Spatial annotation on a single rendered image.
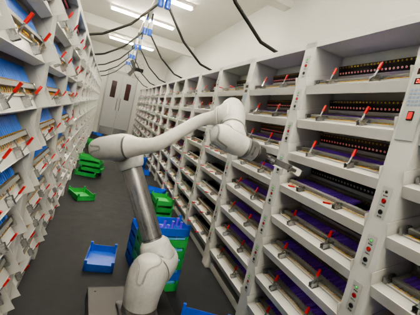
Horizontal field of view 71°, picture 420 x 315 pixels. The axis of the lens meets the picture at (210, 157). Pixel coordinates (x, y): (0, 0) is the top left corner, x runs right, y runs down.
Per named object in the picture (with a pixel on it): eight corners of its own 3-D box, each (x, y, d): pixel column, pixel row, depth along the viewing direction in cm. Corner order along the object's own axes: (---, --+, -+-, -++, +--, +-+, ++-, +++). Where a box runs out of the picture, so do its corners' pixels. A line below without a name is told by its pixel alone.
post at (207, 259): (205, 267, 245) (257, 57, 225) (201, 261, 254) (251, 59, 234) (226, 268, 252) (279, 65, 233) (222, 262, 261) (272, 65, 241)
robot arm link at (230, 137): (251, 150, 117) (251, 126, 125) (219, 134, 111) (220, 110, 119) (235, 162, 125) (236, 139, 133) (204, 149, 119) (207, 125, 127)
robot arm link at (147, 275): (114, 307, 123) (124, 258, 121) (133, 286, 141) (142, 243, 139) (149, 320, 120) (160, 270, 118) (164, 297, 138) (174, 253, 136)
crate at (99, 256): (112, 273, 205) (114, 263, 204) (82, 270, 200) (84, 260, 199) (115, 253, 234) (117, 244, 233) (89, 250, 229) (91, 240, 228)
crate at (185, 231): (145, 235, 184) (148, 224, 183) (139, 222, 202) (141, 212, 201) (189, 237, 198) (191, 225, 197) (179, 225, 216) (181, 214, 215)
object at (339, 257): (350, 280, 117) (351, 249, 114) (270, 222, 173) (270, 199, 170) (388, 268, 123) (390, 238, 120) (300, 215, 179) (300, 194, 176)
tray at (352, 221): (364, 236, 115) (365, 214, 113) (279, 191, 171) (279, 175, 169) (402, 225, 121) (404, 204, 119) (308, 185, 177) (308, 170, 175)
